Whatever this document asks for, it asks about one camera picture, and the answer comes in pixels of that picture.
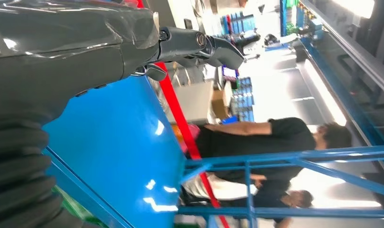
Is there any red barrier belt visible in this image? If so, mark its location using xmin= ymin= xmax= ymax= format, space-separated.
xmin=136 ymin=0 xmax=230 ymax=228

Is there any white desk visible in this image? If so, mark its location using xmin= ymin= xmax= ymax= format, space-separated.
xmin=174 ymin=82 xmax=215 ymax=125

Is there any orange bag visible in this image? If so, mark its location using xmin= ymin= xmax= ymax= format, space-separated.
xmin=171 ymin=123 xmax=189 ymax=150

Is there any cardboard box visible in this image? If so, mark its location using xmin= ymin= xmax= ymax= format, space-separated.
xmin=210 ymin=89 xmax=231 ymax=120

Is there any person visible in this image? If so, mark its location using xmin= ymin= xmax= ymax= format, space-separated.
xmin=182 ymin=173 xmax=315 ymax=228
xmin=196 ymin=117 xmax=353 ymax=186

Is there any ceiling strip light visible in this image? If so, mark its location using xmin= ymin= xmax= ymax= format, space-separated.
xmin=303 ymin=59 xmax=347 ymax=126

